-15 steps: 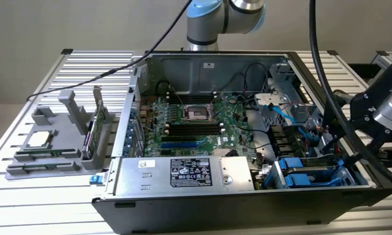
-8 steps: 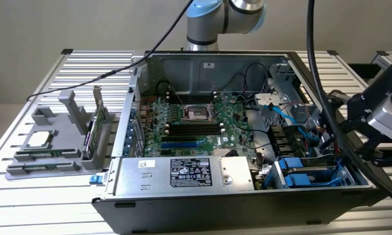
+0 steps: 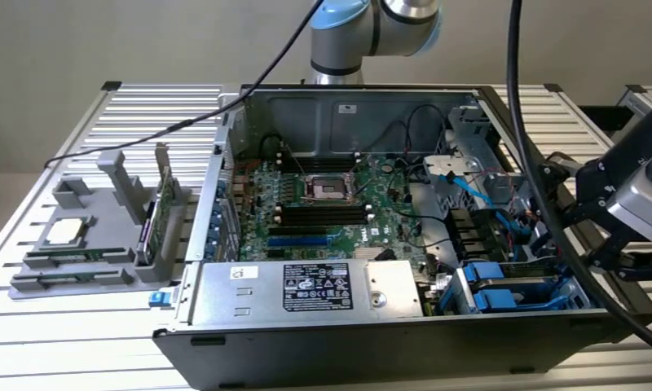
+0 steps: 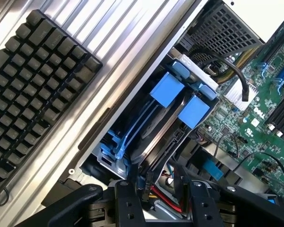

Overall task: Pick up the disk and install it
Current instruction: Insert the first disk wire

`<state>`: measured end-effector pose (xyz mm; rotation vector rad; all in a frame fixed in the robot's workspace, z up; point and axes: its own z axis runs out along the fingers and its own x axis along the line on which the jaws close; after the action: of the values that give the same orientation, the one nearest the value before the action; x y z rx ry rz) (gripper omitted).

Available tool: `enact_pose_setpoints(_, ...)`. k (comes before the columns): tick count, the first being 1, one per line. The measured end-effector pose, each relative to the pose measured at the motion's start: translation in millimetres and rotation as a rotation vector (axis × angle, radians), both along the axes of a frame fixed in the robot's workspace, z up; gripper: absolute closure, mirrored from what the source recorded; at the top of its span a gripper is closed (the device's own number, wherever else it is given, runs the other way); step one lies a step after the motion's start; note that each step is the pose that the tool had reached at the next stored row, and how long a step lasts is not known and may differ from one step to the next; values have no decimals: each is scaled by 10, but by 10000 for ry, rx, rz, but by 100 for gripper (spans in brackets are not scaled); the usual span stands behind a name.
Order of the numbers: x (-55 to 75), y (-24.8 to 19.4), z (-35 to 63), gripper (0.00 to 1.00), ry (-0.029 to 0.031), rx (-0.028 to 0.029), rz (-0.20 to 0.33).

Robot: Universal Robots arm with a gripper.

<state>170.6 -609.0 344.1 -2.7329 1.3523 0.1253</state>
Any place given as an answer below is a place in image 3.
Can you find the blue expansion slot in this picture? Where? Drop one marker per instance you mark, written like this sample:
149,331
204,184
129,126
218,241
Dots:
296,241

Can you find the blue case latch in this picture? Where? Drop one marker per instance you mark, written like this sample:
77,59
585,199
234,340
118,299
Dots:
158,298

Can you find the black RAM slot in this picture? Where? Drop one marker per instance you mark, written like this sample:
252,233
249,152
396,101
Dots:
325,217
325,212
322,160
322,155
325,206
322,170
322,165
325,222

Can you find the grey parts rack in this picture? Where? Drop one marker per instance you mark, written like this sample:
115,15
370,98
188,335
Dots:
75,285

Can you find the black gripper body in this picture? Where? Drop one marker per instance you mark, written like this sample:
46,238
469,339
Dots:
600,183

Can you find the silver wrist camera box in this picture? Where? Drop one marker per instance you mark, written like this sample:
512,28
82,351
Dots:
641,203

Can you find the green RAM stick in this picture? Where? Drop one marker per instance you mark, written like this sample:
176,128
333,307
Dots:
70,279
75,255

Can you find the silver CPU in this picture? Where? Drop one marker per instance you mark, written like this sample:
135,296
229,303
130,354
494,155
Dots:
65,231

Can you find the green graphics card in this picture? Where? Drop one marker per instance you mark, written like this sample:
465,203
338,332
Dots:
165,203

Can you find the silver chipset heat sink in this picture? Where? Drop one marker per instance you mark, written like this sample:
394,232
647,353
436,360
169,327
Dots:
368,254

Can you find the blue disk caddy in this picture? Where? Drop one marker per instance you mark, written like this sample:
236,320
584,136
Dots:
494,300
480,273

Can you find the silver disk bay cage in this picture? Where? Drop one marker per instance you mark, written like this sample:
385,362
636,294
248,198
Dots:
482,138

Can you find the silver drive bracket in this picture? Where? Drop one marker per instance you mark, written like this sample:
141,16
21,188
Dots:
448,167

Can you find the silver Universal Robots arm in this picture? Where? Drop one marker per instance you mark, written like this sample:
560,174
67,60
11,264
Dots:
348,40

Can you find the green motherboard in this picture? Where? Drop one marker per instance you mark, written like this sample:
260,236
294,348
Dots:
390,228

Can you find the black case fan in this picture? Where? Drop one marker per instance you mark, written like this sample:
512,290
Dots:
477,236

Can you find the black expansion slot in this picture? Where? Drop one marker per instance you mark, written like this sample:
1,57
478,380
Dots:
296,231

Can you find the CPU socket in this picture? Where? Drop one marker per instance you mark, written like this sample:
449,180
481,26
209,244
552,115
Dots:
325,189

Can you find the black open PC case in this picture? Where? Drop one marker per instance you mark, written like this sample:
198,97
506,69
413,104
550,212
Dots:
358,358

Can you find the silver power supply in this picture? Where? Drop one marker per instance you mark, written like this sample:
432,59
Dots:
249,293

